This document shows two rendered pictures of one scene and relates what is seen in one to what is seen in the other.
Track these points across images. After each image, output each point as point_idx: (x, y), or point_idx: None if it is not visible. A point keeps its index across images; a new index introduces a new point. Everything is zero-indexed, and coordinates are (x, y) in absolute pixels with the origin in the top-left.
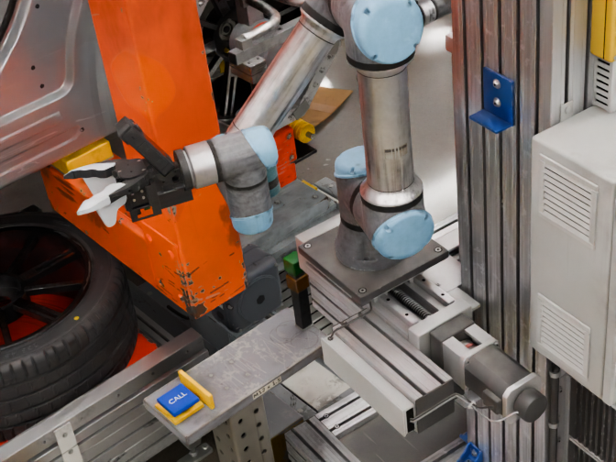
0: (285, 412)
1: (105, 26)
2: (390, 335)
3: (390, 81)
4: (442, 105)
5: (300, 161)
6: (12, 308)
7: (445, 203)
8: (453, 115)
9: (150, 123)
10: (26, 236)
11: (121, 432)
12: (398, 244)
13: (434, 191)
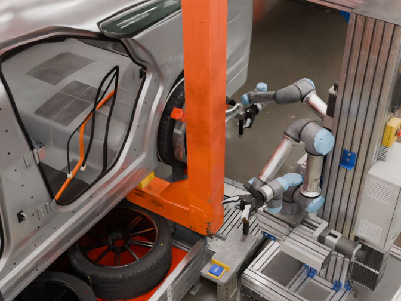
0: None
1: (194, 140)
2: (304, 237)
3: (321, 158)
4: (227, 129)
5: None
6: (129, 243)
7: (246, 171)
8: (233, 133)
9: (209, 172)
10: (117, 212)
11: (181, 285)
12: (314, 208)
13: (239, 166)
